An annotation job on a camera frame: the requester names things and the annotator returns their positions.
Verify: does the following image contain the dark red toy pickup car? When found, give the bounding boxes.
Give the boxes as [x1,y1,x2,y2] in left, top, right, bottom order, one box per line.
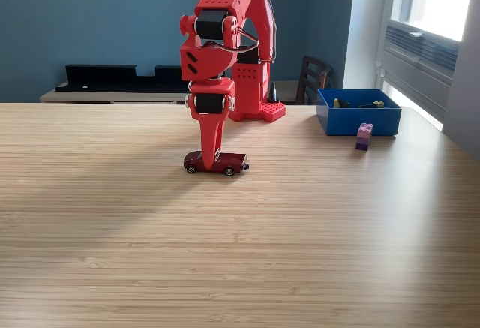
[183,149,251,177]

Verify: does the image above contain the pale wooden sideboard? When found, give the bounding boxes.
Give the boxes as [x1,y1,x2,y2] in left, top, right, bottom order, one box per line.
[39,80,301,106]

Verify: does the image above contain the black long shelf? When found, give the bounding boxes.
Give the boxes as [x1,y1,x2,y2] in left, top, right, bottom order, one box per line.
[55,64,227,94]

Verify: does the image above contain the dark wooden chair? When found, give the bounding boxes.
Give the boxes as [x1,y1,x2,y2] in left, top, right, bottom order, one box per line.
[295,55,335,106]

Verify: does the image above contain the blue plastic box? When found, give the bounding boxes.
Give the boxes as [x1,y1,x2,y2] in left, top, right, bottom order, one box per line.
[315,88,402,137]

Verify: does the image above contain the purple brick stack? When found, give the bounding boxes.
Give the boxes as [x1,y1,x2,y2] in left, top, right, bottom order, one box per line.
[355,122,374,152]

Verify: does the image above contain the grey window heating unit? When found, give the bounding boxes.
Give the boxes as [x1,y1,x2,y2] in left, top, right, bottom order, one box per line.
[376,20,461,121]

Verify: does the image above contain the bright window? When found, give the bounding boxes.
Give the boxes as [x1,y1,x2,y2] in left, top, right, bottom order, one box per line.
[389,0,480,42]

